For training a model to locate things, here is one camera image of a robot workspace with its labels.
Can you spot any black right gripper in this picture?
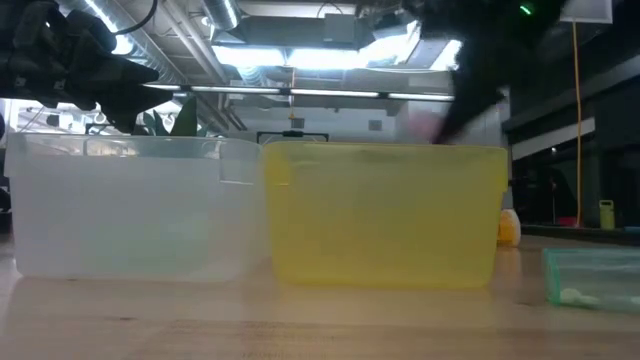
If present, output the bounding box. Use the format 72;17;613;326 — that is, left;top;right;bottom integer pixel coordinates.
404;0;569;146

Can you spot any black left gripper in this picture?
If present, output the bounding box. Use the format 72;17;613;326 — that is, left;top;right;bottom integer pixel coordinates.
0;0;175;135

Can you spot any orange medicine bottle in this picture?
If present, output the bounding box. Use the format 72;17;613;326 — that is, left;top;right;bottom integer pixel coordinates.
497;208;522;247

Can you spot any teal medicine bottle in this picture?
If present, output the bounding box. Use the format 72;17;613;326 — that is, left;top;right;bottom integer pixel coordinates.
543;248;640;314

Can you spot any clear plastic bin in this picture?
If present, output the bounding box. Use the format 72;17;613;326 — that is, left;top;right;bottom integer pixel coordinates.
4;132;271;281

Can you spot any yellow plastic bin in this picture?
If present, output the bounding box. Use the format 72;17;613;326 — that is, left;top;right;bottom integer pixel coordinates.
263;141;510;290

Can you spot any green leafy plant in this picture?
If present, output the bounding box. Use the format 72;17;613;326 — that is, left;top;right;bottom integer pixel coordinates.
132;97;211;139

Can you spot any long ceiling light bar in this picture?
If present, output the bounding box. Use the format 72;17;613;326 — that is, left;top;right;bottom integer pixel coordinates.
142;83;456;103

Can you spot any grey ceiling box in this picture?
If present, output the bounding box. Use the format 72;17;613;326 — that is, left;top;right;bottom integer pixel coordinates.
323;13;356;44

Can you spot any white hanging panel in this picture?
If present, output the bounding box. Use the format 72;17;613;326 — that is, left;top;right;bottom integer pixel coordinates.
559;0;614;25

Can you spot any lime green canister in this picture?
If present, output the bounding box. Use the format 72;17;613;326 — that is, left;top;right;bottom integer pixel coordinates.
598;199;615;230

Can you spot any black cable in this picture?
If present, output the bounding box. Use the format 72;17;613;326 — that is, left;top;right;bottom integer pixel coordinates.
115;0;160;36

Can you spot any silver round air duct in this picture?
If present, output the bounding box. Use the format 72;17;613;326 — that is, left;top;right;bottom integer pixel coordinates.
202;0;241;31

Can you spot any black rectangular frame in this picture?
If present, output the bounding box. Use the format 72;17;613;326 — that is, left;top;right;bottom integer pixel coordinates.
256;130;330;145

